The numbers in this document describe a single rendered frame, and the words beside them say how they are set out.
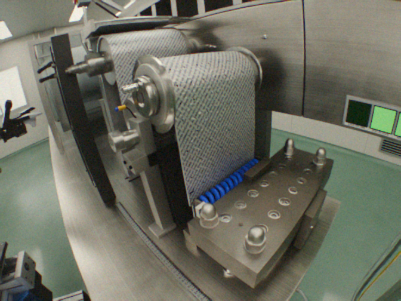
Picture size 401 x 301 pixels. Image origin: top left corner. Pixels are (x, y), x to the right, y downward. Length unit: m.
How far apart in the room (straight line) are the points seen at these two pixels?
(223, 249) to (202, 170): 0.16
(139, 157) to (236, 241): 0.24
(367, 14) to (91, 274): 0.85
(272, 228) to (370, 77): 0.38
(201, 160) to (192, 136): 0.06
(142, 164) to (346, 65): 0.49
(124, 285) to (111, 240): 0.15
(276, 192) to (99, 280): 0.46
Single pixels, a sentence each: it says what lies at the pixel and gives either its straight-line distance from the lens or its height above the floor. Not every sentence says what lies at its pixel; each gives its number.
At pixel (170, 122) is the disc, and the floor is 1.21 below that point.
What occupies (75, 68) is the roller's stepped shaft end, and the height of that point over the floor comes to 1.34.
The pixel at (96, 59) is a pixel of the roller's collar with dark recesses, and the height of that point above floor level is 1.35.
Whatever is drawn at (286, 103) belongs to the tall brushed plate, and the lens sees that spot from 0.56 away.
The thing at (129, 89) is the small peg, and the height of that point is 1.27.
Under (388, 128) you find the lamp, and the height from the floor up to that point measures 1.17.
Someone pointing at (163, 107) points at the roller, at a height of 1.23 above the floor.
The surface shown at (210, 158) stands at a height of 1.11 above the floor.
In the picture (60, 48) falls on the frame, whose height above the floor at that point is 1.40.
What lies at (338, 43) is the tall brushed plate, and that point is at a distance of 0.50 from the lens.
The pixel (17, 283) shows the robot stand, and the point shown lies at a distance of 0.96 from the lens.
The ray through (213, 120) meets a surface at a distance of 0.38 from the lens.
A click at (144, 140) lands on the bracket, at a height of 1.17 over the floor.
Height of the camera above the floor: 1.31
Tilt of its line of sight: 28 degrees down
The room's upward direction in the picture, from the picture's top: 7 degrees counter-clockwise
